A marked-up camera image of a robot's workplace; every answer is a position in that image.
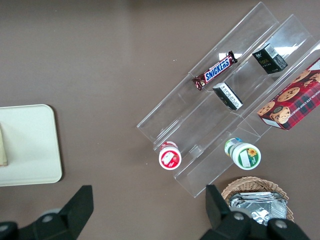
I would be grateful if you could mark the clear acrylic stepped stand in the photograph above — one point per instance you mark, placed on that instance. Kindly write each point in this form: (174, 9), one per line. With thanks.
(190, 112)

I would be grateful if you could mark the small black box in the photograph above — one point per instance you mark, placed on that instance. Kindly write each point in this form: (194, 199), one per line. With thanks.
(228, 97)
(270, 60)

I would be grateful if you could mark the Snickers chocolate bar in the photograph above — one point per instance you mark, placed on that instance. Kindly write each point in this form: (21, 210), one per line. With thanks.
(216, 71)

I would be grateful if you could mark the triangular sandwich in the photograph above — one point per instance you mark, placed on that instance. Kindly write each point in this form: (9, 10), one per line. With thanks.
(3, 147)

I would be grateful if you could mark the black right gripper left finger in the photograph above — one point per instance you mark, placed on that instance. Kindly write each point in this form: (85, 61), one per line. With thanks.
(62, 225)

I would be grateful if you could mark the red chocolate chip cookie box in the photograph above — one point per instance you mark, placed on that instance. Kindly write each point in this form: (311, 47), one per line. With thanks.
(292, 102)

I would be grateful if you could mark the cream rectangular tray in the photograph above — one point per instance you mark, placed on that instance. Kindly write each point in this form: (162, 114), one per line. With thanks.
(32, 145)

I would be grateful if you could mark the stack of foil trays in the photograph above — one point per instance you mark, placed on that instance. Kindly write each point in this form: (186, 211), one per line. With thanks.
(262, 205)

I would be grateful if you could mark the green lid yogurt cup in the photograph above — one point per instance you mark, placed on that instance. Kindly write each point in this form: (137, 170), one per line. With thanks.
(246, 155)

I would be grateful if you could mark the light wicker basket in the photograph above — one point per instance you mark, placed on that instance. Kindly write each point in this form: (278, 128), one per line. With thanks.
(252, 183)

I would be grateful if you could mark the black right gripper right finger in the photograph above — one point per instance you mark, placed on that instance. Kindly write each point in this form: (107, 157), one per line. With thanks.
(235, 227)

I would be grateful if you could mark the red lid yogurt cup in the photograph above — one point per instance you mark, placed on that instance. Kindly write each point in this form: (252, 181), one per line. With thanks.
(170, 158)

